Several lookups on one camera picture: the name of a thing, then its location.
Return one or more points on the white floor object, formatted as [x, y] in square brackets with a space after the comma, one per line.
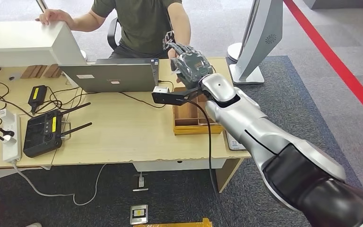
[34, 225]

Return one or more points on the white counter box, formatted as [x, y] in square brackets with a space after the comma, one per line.
[18, 40]

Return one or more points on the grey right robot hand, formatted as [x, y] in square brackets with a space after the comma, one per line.
[191, 67]

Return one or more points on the silver floor socket plate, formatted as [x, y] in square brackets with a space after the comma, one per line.
[139, 214]

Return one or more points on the person's left forearm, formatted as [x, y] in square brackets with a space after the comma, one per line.
[181, 28]

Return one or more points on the person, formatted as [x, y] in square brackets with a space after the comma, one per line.
[144, 25]

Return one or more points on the silver metal leg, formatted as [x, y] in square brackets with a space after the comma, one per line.
[42, 3]

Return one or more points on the yellow floor tape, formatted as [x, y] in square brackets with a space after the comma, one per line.
[175, 225]

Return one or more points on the black power adapter yellow label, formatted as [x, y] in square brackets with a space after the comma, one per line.
[37, 95]

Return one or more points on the black remote controller with antennas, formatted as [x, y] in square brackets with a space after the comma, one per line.
[42, 133]

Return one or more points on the white ID card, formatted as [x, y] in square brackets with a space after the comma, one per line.
[176, 72]

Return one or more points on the black office chair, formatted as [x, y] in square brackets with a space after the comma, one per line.
[112, 31]

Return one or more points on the black plug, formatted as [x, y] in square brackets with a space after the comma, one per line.
[7, 133]

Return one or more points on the grey laptop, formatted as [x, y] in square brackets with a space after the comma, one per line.
[112, 78]

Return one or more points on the person's right forearm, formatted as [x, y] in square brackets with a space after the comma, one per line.
[84, 22]

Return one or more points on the wooden compartment tray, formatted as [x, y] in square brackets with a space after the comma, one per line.
[184, 114]

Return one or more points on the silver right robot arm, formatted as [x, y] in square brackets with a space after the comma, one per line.
[247, 122]

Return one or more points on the white kiosk display stand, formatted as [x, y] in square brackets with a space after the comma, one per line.
[259, 34]

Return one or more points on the white power strip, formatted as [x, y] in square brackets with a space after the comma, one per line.
[12, 150]

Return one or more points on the white card reader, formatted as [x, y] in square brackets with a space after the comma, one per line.
[233, 144]

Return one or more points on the white plug in floor socket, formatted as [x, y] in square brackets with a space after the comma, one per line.
[141, 181]

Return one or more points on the person's right hand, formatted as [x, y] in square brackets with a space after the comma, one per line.
[54, 15]

